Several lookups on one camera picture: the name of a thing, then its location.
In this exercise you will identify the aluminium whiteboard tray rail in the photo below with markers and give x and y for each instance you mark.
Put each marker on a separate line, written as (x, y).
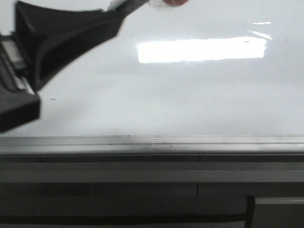
(151, 145)

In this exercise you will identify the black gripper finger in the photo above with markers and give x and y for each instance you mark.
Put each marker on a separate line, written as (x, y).
(50, 39)

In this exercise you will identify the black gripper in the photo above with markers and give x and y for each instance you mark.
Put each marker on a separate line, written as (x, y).
(19, 103)

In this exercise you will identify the white whiteboard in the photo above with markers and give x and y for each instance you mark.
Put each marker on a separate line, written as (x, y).
(208, 67)

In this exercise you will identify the orange round magnet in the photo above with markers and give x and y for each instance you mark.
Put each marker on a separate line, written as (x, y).
(175, 3)

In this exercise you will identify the white black whiteboard marker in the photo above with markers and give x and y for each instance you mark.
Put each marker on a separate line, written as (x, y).
(125, 5)

